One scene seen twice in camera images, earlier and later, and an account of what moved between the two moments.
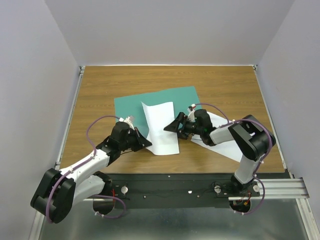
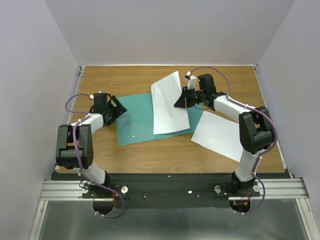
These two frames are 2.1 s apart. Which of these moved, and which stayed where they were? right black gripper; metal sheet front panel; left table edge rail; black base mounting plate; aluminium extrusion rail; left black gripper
Moved: right black gripper; left black gripper
Stayed: metal sheet front panel; black base mounting plate; left table edge rail; aluminium extrusion rail
